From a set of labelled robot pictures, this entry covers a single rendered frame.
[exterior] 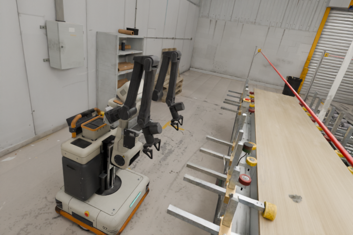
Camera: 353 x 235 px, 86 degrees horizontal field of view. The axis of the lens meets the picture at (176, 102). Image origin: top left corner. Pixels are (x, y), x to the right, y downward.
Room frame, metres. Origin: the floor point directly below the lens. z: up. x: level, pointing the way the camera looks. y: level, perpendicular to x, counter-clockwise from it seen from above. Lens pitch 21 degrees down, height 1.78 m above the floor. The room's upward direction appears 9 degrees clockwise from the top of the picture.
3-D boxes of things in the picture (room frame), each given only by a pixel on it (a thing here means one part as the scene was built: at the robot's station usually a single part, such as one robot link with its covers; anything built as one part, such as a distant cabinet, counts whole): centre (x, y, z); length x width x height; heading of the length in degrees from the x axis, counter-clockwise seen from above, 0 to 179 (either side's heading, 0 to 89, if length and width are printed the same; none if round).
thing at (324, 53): (3.47, -2.39, 1.25); 0.15 x 0.08 x 1.10; 162
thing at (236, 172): (0.89, -0.40, 0.87); 0.04 x 0.04 x 0.48; 72
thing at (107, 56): (3.77, 1.21, 0.78); 0.90 x 0.45 x 1.55; 162
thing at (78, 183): (1.45, 0.64, 0.59); 0.55 x 0.34 x 0.83; 163
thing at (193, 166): (1.12, -0.36, 0.84); 0.43 x 0.03 x 0.04; 72
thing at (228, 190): (0.87, -0.39, 0.95); 0.14 x 0.06 x 0.05; 162
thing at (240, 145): (1.13, -0.47, 0.90); 0.04 x 0.04 x 0.48; 72
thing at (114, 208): (1.43, 0.56, 0.16); 0.67 x 0.64 x 0.25; 73
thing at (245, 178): (1.06, -0.55, 0.85); 0.08 x 0.08 x 0.11
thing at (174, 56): (1.49, 0.06, 1.40); 0.11 x 0.06 x 0.43; 162
